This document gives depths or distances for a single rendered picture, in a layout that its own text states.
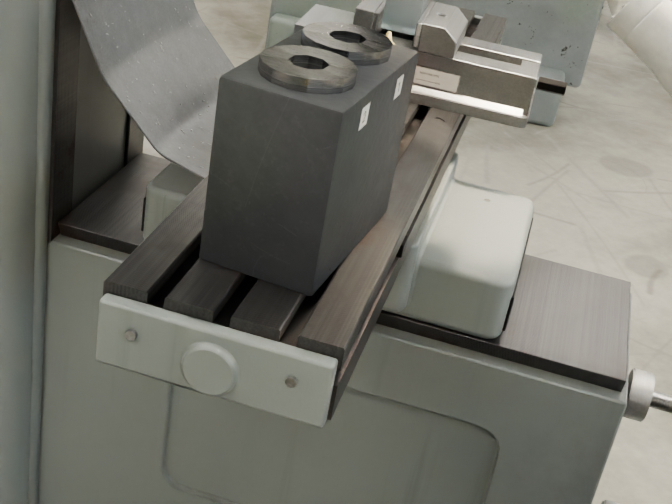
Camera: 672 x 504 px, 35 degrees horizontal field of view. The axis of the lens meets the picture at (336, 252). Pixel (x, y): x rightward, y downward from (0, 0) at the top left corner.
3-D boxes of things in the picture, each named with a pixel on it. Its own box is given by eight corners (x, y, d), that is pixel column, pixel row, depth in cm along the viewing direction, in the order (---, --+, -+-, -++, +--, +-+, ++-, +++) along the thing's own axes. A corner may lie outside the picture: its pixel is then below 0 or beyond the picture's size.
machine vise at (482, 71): (533, 96, 162) (552, 25, 156) (525, 129, 149) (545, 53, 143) (310, 44, 166) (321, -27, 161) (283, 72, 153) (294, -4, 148)
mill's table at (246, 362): (500, 56, 203) (510, 15, 200) (327, 435, 96) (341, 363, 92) (382, 28, 207) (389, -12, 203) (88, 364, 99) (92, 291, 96)
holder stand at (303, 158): (387, 212, 119) (423, 38, 110) (312, 299, 101) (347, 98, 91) (288, 180, 122) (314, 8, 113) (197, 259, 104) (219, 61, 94)
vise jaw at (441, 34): (465, 35, 159) (470, 9, 157) (453, 59, 148) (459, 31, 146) (425, 26, 160) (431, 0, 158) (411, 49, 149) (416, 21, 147)
